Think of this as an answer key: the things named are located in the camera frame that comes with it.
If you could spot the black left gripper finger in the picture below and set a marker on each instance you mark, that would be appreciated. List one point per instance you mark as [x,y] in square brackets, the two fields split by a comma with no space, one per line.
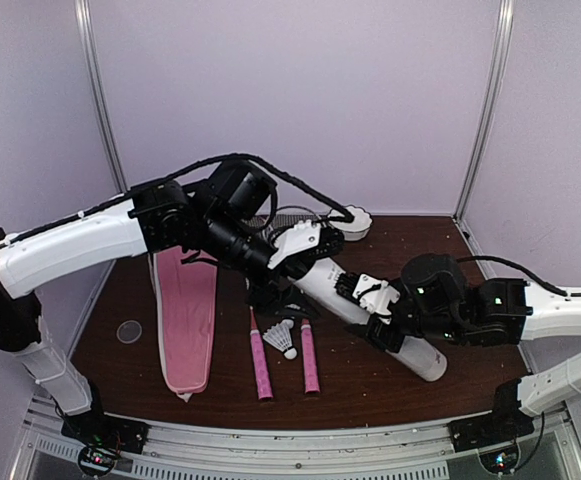
[264,298]
[292,303]

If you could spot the pink racket bag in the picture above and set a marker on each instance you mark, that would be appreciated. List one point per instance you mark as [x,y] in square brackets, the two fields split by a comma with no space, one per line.
[185,306]

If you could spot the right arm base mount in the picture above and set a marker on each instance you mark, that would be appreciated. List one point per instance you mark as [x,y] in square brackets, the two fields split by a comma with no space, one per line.
[495,439]

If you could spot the white feather shuttlecock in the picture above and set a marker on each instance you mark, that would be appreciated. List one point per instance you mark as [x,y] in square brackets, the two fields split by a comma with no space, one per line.
[279,337]

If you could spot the clear tube lid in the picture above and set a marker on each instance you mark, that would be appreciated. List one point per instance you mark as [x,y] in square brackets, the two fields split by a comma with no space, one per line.
[129,332]

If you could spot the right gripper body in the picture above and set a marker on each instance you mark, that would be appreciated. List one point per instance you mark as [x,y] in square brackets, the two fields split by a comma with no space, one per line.
[379,333]

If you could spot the pink badminton racket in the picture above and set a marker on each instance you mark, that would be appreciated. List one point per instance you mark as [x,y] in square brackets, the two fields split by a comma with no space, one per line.
[310,368]
[263,384]

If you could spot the white shuttlecock tube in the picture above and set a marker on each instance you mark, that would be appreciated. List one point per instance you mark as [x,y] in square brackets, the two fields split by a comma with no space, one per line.
[416,354]

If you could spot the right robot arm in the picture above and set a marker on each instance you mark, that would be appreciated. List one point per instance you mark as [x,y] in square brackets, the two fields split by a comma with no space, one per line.
[432,299]

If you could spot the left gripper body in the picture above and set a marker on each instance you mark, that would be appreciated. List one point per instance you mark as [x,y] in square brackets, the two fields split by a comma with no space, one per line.
[289,255]

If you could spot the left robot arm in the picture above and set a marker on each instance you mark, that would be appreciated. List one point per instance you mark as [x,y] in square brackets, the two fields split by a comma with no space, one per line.
[212,215]

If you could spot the metal base rail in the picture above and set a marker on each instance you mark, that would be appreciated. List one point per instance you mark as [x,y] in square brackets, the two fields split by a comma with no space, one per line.
[421,450]

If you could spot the white scalloped bowl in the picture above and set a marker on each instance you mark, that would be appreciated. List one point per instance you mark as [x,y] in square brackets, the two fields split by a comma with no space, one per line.
[355,230]

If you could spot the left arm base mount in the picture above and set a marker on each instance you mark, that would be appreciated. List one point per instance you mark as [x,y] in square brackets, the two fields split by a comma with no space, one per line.
[103,450]

